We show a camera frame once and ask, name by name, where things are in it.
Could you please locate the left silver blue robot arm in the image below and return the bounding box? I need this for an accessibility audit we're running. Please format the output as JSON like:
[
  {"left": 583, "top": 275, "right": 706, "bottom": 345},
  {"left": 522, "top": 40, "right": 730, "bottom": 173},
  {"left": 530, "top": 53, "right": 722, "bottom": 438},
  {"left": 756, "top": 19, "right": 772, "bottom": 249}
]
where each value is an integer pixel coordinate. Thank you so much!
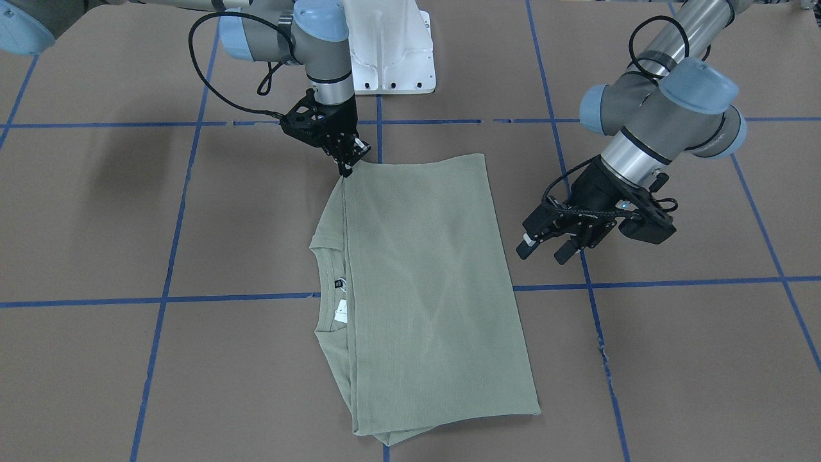
[{"left": 516, "top": 1, "right": 751, "bottom": 264}]

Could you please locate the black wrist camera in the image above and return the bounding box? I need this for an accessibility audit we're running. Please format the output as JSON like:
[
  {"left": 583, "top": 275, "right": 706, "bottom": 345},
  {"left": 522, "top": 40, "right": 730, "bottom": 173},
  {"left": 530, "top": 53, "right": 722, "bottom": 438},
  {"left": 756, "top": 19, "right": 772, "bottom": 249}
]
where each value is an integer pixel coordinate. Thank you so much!
[
  {"left": 618, "top": 189, "right": 678, "bottom": 244},
  {"left": 280, "top": 88, "right": 325, "bottom": 148}
]

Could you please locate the white paper hang tag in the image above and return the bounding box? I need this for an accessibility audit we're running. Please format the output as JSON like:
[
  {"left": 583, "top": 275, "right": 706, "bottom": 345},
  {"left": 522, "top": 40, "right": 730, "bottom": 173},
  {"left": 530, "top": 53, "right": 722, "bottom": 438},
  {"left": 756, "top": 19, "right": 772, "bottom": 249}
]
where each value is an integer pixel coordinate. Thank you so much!
[{"left": 334, "top": 299, "right": 348, "bottom": 324}]

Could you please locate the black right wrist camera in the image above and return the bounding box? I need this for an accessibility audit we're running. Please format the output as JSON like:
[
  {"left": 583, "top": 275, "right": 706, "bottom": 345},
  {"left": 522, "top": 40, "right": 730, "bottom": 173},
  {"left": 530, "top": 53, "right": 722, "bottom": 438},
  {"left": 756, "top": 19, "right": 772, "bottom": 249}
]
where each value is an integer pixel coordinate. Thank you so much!
[{"left": 280, "top": 88, "right": 325, "bottom": 148}]

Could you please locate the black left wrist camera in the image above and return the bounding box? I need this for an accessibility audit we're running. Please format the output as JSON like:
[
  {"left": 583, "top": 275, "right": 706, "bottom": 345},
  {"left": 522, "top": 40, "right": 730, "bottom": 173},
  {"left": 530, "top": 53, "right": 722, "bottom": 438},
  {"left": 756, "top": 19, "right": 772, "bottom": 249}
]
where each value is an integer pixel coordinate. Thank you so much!
[{"left": 618, "top": 189, "right": 678, "bottom": 244}]

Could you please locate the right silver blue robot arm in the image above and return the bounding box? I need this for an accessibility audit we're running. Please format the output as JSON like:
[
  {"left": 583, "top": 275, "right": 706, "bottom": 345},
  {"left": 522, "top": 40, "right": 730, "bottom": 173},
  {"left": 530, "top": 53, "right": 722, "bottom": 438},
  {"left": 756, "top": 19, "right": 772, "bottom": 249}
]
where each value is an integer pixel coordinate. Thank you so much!
[{"left": 1, "top": 1, "right": 371, "bottom": 176}]

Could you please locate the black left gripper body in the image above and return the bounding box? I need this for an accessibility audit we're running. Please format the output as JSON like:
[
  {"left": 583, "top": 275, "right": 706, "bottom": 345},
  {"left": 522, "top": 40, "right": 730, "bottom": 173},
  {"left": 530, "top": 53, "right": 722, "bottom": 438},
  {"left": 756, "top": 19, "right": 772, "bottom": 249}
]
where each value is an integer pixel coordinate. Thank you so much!
[{"left": 523, "top": 156, "right": 632, "bottom": 248}]

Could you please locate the olive green long-sleeve shirt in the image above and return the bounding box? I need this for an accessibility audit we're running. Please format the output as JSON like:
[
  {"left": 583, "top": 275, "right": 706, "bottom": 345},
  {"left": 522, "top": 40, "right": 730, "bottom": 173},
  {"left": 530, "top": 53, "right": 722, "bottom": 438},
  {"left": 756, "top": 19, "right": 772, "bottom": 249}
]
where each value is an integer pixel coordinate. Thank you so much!
[{"left": 310, "top": 154, "right": 541, "bottom": 445}]

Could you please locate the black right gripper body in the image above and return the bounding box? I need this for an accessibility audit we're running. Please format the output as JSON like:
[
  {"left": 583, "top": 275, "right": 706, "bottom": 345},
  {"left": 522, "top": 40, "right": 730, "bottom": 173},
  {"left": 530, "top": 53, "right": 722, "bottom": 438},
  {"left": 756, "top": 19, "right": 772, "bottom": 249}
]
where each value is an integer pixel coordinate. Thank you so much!
[{"left": 311, "top": 93, "right": 371, "bottom": 164}]

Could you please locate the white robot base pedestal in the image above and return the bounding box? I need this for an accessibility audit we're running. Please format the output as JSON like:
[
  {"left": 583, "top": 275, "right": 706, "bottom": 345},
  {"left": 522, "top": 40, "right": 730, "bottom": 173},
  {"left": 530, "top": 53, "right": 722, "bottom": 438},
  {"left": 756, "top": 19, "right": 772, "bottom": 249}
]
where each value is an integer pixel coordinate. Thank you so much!
[{"left": 343, "top": 1, "right": 437, "bottom": 96}]

